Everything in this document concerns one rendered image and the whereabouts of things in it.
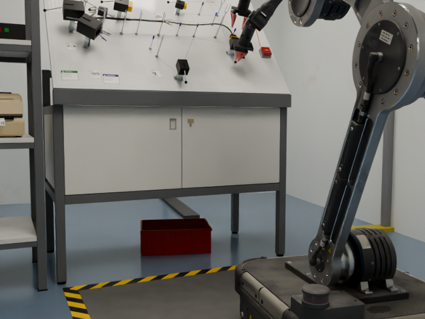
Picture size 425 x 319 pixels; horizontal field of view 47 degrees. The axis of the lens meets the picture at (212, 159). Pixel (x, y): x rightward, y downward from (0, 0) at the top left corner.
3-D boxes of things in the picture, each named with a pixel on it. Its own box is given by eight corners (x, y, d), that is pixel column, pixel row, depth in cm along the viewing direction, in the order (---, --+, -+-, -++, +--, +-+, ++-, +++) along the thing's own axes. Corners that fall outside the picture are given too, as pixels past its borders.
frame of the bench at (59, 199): (284, 256, 263) (287, 107, 256) (57, 285, 216) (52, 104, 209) (236, 231, 318) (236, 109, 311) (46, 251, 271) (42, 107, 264)
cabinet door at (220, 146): (279, 182, 257) (281, 107, 254) (183, 188, 236) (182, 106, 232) (277, 181, 260) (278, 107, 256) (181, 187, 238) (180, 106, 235)
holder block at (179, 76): (178, 92, 228) (183, 78, 220) (172, 73, 234) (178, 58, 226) (186, 93, 229) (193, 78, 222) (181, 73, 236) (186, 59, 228)
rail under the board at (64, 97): (291, 107, 252) (291, 94, 252) (54, 104, 206) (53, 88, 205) (285, 107, 257) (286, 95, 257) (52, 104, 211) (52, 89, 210)
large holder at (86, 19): (65, 28, 228) (67, 4, 217) (98, 45, 229) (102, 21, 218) (57, 36, 224) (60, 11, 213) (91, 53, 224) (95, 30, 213)
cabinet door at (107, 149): (181, 188, 236) (181, 106, 233) (65, 195, 214) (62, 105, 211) (180, 187, 238) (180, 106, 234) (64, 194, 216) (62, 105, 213)
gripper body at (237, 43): (231, 41, 240) (236, 28, 235) (250, 45, 243) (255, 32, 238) (233, 49, 235) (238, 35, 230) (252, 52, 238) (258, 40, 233)
